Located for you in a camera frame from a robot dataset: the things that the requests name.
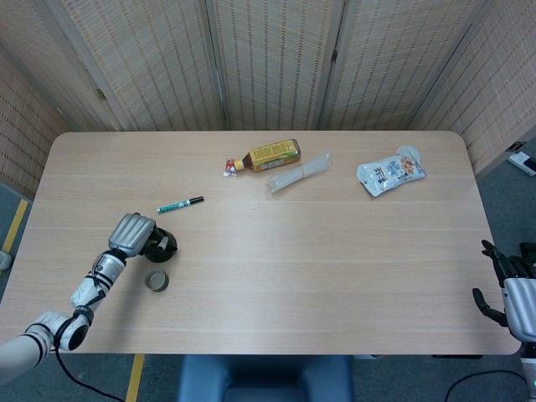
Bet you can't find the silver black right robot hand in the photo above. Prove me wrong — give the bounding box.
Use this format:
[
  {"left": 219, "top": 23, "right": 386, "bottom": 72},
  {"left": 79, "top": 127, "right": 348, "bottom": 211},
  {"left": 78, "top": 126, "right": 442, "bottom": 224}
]
[{"left": 472, "top": 239, "right": 536, "bottom": 343}]

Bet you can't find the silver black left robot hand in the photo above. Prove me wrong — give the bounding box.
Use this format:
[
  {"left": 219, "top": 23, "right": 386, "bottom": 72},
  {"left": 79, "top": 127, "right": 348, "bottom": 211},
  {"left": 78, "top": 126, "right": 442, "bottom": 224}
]
[{"left": 107, "top": 212, "right": 168, "bottom": 263}]

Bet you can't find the dark green teapot with handle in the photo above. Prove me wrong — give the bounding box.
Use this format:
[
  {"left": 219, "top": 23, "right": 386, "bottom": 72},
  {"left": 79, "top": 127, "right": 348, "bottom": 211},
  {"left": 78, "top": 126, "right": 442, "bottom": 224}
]
[{"left": 144, "top": 225, "right": 179, "bottom": 264}]

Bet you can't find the blue robot base seat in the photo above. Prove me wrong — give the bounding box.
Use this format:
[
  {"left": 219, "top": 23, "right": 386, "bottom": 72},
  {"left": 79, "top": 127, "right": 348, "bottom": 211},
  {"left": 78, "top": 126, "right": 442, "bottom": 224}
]
[{"left": 178, "top": 354, "right": 355, "bottom": 402}]

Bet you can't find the small grey round cup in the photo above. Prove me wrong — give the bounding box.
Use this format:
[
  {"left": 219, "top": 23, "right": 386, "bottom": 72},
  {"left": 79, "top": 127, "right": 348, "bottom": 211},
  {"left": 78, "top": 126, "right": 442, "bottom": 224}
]
[{"left": 144, "top": 270, "right": 171, "bottom": 293}]

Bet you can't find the green marker pen black cap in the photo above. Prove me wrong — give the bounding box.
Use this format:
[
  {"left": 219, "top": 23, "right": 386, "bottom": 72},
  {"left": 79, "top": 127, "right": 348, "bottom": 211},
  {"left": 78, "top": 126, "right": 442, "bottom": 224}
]
[{"left": 156, "top": 195, "right": 205, "bottom": 214}]

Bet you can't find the yellow floor tape strip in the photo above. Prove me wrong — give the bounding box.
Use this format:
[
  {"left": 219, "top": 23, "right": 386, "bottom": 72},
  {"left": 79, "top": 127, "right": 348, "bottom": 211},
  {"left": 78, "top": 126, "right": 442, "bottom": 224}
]
[{"left": 2, "top": 199, "right": 29, "bottom": 255}]

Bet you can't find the white power strip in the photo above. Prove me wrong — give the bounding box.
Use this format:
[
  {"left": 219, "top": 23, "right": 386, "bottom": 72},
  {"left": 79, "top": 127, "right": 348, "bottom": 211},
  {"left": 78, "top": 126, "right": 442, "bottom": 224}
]
[{"left": 506, "top": 152, "right": 536, "bottom": 177}]

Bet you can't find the tea bottle yellow label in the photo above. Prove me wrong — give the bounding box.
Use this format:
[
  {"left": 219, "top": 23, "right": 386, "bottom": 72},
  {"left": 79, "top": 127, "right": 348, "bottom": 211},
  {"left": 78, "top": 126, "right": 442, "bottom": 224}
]
[{"left": 233, "top": 138, "right": 302, "bottom": 173}]

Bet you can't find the clear plastic straw bundle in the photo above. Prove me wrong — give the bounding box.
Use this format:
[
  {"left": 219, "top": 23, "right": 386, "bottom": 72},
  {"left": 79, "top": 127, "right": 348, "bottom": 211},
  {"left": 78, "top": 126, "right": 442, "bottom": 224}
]
[{"left": 266, "top": 151, "right": 332, "bottom": 195}]

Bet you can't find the white blue snack bag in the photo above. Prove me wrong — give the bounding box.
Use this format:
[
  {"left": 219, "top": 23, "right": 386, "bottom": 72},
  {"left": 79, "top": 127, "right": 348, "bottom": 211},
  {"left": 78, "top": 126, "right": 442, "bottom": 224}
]
[{"left": 356, "top": 145, "right": 428, "bottom": 198}]

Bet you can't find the woven bamboo folding screen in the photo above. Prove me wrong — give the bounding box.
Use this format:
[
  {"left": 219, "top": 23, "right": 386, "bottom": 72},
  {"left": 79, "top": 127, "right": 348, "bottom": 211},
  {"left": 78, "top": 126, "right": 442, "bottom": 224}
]
[{"left": 0, "top": 0, "right": 536, "bottom": 198}]

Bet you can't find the black cable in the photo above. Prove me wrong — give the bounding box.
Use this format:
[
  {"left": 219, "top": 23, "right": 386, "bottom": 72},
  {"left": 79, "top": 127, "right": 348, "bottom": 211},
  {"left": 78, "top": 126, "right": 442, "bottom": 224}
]
[
  {"left": 53, "top": 349, "right": 126, "bottom": 402},
  {"left": 443, "top": 368, "right": 529, "bottom": 402}
]

